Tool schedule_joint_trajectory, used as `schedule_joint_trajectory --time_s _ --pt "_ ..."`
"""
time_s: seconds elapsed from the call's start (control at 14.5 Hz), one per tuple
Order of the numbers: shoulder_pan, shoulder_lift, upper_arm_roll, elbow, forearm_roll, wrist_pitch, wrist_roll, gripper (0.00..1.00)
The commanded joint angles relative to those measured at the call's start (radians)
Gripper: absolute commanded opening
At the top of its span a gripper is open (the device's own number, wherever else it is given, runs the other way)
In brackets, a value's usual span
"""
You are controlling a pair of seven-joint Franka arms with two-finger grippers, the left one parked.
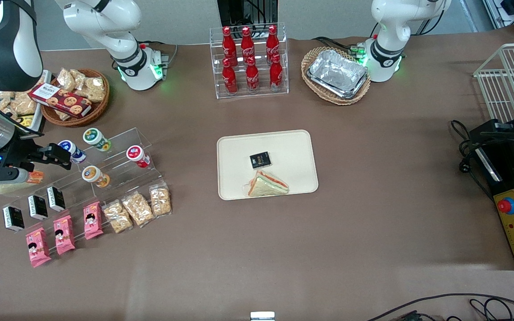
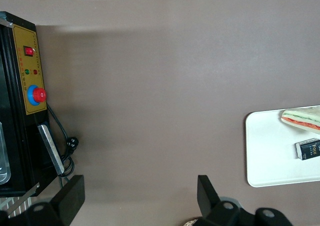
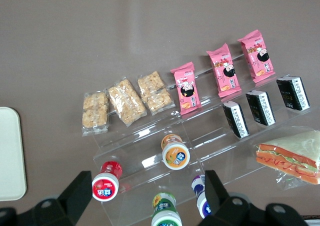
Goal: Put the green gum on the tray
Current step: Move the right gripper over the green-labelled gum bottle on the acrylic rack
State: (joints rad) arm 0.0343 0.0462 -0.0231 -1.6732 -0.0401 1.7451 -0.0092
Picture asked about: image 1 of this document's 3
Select black white small box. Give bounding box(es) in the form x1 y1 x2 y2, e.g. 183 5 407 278
46 186 66 212
2 206 25 232
28 195 49 221

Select black base cables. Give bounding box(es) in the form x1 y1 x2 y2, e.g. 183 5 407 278
313 36 365 57

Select red cookie box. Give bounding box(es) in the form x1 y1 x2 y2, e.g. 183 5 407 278
29 83 92 119

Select orange gum bottle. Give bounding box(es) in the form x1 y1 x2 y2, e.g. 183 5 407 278
82 165 111 188

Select black yellow control box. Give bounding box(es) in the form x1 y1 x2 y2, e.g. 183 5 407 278
468 119 514 271

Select red gum bottle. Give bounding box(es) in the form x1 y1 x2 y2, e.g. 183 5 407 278
126 145 151 169

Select beige plastic tray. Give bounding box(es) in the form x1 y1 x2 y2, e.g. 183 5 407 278
216 129 319 201

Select white rectangular snack tray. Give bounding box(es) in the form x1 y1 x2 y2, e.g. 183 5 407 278
0 69 53 134

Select grey base cable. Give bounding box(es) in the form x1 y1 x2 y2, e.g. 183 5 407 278
139 41 178 68

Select wicker basket with foil trays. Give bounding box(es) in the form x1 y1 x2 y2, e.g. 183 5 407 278
301 46 372 106

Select clear rice cracker pack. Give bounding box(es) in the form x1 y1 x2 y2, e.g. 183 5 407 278
102 199 133 234
149 182 172 218
121 191 155 228

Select wrapped triangle sandwich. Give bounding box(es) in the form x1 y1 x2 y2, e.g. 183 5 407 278
0 169 45 195
242 169 290 198

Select clear acrylic stepped display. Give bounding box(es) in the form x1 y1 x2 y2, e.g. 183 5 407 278
0 128 169 250

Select silver foil tray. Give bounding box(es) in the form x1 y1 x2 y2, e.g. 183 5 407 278
307 49 369 99

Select white wire basket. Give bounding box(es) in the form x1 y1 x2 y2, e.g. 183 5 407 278
473 42 514 124

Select wicker basket with snacks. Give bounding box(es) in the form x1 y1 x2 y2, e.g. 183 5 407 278
41 68 110 128

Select black floor cable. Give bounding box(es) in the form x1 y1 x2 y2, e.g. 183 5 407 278
366 293 514 321

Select clear acrylic bottle rack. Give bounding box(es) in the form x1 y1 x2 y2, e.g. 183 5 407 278
209 22 290 99

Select green gum bottle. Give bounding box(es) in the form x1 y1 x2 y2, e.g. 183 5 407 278
83 128 112 152

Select black equipment stand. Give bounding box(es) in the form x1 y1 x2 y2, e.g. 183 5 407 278
217 0 279 27

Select pink snack pack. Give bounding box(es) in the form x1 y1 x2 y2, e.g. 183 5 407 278
53 215 76 255
83 201 104 240
25 227 52 268

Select black gold small box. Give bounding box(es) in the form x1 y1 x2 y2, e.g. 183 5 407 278
249 152 272 170

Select red cola bottle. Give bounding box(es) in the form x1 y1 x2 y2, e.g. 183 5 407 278
240 27 255 65
245 56 260 93
269 53 284 91
221 26 238 67
266 25 280 63
222 58 238 95

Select black power cable with plug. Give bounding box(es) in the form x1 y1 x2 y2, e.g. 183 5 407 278
450 119 494 201

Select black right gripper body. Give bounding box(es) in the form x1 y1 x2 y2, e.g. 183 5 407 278
0 143 47 185

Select blue gum bottle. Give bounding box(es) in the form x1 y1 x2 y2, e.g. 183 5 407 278
58 140 87 164

